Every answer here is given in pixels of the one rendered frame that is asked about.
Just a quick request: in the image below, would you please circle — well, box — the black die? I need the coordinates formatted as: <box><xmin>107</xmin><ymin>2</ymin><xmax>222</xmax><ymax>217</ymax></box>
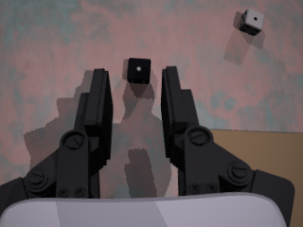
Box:
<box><xmin>127</xmin><ymin>58</ymin><xmax>151</xmax><ymax>84</ymax></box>

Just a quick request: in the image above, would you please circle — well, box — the white die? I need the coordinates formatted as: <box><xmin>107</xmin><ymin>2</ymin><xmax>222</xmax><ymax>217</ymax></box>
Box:
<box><xmin>239</xmin><ymin>9</ymin><xmax>265</xmax><ymax>36</ymax></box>

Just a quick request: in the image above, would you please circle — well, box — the tan mat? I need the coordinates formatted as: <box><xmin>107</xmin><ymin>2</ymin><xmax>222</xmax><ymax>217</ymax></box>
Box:
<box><xmin>211</xmin><ymin>130</ymin><xmax>303</xmax><ymax>227</ymax></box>

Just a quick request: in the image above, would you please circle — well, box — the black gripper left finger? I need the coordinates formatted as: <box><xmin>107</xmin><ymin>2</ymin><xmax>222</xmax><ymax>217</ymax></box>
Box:
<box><xmin>0</xmin><ymin>68</ymin><xmax>114</xmax><ymax>218</ymax></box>

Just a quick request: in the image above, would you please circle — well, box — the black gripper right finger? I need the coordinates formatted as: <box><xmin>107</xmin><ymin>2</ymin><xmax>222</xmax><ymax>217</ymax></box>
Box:
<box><xmin>161</xmin><ymin>66</ymin><xmax>294</xmax><ymax>227</ymax></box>

